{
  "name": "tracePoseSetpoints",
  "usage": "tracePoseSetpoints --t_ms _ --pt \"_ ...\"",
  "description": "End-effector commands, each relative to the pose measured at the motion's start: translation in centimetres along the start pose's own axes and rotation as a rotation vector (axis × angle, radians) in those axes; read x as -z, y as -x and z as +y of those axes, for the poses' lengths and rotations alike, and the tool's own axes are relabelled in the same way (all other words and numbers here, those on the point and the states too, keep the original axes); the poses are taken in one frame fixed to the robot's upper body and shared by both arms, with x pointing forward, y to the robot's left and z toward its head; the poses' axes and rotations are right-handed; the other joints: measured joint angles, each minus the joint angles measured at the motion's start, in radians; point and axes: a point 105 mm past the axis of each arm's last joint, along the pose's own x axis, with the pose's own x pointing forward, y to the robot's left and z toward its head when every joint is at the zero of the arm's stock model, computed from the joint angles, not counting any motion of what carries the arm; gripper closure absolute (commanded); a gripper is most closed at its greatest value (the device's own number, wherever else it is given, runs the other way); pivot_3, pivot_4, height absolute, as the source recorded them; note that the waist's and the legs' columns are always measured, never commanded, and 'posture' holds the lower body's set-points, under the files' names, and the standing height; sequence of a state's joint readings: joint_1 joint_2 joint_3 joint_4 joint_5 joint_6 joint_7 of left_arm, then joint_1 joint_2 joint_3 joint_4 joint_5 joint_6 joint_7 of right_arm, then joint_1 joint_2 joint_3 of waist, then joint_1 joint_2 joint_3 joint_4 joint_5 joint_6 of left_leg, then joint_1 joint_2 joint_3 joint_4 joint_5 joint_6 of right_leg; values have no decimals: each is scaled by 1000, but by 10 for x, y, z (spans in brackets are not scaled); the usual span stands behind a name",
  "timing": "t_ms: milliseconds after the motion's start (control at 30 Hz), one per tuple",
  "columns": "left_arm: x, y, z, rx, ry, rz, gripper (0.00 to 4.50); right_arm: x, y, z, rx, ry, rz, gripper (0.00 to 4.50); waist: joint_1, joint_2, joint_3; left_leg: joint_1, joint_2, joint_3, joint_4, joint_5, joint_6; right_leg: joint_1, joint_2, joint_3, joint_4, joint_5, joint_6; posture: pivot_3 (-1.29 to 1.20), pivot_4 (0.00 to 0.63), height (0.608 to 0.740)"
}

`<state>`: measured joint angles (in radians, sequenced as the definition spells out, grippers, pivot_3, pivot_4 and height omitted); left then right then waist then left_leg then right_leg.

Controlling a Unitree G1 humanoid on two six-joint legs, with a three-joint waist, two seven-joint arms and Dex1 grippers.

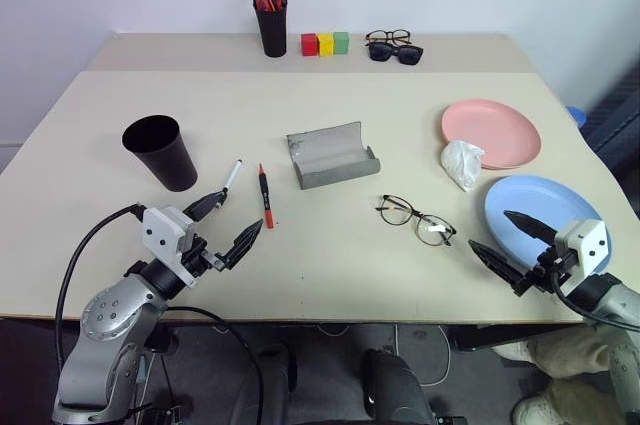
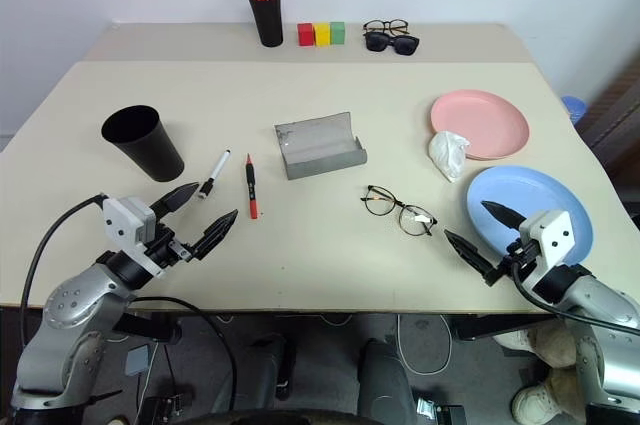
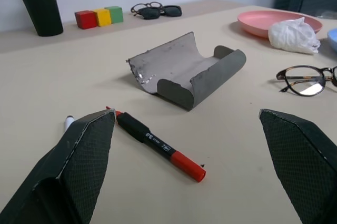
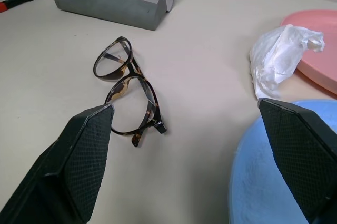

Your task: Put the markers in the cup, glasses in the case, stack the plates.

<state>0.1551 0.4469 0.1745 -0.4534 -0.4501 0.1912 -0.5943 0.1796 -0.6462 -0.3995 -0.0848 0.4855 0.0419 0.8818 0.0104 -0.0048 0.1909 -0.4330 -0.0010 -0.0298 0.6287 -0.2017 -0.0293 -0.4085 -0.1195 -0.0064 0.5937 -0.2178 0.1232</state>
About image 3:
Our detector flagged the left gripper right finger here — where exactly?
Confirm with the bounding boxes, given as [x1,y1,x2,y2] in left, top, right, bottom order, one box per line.
[259,108,337,224]

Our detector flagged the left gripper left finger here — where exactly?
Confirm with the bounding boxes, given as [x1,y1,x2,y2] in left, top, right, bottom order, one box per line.
[0,109,117,224]

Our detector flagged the white marker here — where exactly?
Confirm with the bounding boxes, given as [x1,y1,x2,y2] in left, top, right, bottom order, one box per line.
[64,115,76,133]

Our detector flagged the tortoiseshell clear eyeglasses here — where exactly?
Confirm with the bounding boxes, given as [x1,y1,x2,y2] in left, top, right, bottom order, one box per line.
[275,64,337,97]

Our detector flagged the red and black marker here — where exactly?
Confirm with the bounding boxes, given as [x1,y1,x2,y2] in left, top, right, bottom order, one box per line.
[105,106,207,183]

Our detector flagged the white tissue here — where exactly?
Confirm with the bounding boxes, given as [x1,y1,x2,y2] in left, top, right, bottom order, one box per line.
[267,16,322,56]

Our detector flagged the blue plate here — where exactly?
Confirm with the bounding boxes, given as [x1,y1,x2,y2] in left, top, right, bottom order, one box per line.
[326,27,337,51]

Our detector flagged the grey glasses case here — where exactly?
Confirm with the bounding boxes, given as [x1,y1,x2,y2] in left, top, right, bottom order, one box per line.
[125,31,247,112]

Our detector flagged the pink plate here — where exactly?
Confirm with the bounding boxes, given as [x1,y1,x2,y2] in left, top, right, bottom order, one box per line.
[236,10,323,38]

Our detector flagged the red wooden block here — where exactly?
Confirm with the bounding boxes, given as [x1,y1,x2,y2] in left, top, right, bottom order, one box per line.
[74,10,97,30]

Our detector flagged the yellow wooden block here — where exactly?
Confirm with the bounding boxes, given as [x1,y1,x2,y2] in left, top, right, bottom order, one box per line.
[93,8,112,27]

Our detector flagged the tall black pen holder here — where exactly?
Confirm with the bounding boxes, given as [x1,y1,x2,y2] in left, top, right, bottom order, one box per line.
[12,0,64,37]

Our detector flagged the green wooden block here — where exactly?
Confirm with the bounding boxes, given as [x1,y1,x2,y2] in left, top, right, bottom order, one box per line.
[104,6,124,25]

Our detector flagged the black sunglasses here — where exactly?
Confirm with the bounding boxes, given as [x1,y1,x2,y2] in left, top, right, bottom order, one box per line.
[136,5,183,21]

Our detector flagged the dark framed clear eyeglasses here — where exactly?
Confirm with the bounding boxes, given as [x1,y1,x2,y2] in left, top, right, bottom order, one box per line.
[130,1,164,18]

